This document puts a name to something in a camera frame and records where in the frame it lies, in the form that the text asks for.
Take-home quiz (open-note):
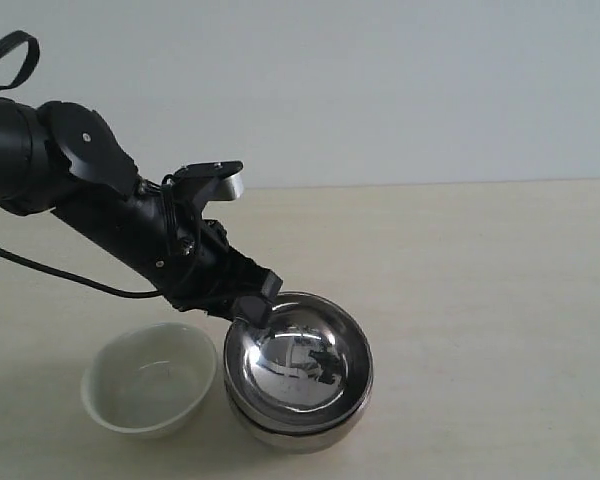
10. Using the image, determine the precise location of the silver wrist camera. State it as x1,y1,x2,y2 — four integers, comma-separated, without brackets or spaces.
172,160,245,211

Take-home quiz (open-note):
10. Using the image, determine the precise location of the smooth stainless steel bowl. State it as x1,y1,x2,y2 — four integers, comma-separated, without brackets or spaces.
229,394,371,455

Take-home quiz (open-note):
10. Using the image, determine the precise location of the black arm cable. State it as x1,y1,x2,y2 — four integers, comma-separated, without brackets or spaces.
0,30,164,300

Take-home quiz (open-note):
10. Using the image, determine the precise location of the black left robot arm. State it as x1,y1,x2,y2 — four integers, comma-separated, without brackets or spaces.
0,99,282,328

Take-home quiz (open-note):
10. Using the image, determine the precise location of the white ceramic bowl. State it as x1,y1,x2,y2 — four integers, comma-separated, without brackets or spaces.
80,322,218,439

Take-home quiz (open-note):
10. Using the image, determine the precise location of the ribbed stainless steel bowl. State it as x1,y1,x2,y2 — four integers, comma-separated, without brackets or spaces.
223,292,374,435

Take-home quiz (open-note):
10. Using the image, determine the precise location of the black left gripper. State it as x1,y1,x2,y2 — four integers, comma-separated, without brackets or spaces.
52,177,283,329

